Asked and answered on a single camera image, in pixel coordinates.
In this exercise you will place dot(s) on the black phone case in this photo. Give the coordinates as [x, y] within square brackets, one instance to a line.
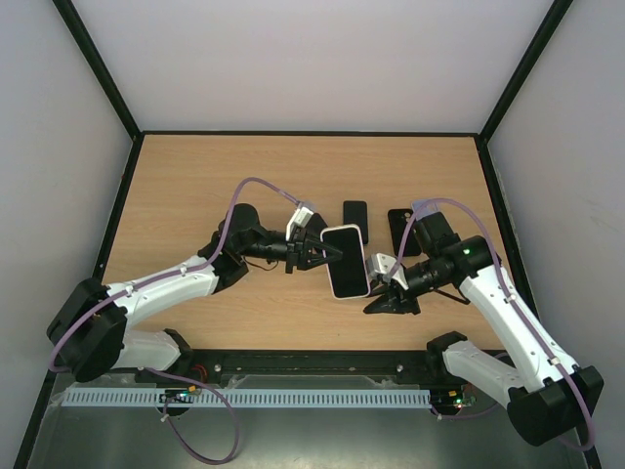
[398, 219]

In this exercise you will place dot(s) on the green phone black screen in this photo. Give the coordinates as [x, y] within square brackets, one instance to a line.
[356, 212]

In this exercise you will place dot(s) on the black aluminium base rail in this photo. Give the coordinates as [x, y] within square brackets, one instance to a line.
[418, 367]

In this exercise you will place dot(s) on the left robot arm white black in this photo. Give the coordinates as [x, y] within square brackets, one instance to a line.
[96, 331]

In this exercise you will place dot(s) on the black frame post left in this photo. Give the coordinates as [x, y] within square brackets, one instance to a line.
[89, 50]

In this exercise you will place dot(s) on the black frame post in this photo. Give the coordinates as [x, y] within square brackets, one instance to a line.
[530, 57]
[89, 50]

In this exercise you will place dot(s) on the black frame post right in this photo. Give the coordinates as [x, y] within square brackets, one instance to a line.
[530, 57]

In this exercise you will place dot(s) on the purple phone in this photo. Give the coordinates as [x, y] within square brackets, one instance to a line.
[317, 223]

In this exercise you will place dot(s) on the lilac phone case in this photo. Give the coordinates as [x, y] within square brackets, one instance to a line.
[424, 208]

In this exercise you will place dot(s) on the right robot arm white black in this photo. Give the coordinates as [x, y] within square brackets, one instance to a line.
[544, 390]

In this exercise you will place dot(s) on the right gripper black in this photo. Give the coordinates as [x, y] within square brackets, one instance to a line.
[397, 291]

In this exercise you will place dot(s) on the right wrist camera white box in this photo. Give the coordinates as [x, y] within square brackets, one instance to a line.
[382, 268]

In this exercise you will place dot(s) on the light blue slotted cable duct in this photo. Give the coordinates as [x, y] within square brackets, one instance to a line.
[248, 398]

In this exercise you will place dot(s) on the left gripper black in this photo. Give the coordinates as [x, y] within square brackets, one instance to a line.
[299, 251]

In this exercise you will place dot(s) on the beige cased phone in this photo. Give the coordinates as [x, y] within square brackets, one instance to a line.
[348, 275]

